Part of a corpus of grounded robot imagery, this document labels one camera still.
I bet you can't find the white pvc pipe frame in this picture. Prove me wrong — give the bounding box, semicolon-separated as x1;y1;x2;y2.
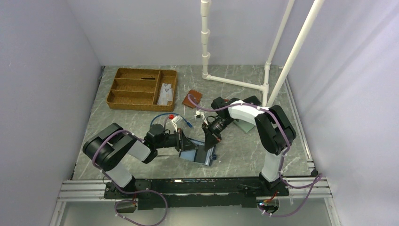
199;0;326;107

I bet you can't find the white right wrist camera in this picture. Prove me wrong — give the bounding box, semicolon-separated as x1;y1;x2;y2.
194;109;206;121

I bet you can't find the white credit card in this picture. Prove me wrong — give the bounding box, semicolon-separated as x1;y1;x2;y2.
157;95;173;105
161;83;172;92
160;89;173;99

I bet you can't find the black leather card holder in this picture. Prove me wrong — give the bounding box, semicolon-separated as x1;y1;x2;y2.
242;96;262;106

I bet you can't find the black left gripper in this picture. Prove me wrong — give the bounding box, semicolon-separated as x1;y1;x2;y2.
155;128;199;152

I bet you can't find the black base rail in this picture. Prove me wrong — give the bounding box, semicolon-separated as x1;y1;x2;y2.
104;176;289;210

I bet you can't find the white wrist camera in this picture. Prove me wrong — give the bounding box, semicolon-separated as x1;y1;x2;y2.
194;109;206;121
169;114;184;131

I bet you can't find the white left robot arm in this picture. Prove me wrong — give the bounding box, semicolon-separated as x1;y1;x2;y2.
82;123;199;198

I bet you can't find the brown leather card holder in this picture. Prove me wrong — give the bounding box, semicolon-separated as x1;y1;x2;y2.
182;89;203;109

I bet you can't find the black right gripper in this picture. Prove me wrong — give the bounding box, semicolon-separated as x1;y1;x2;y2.
202;116;235;151

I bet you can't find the blue ethernet cable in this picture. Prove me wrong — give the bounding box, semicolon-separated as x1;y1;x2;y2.
150;112;194;129

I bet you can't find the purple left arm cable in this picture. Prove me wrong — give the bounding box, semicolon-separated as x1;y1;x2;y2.
91;129;168;226

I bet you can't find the wicker cutlery tray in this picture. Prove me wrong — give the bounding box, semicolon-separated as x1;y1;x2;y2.
106;68;177;112

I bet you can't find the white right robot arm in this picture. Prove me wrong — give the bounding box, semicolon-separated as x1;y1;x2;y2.
202;97;296;195

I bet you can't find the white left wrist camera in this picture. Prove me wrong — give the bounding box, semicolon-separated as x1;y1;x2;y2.
169;114;184;131

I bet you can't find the blue leather card holder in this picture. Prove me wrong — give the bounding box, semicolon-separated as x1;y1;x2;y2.
179;139;217;166

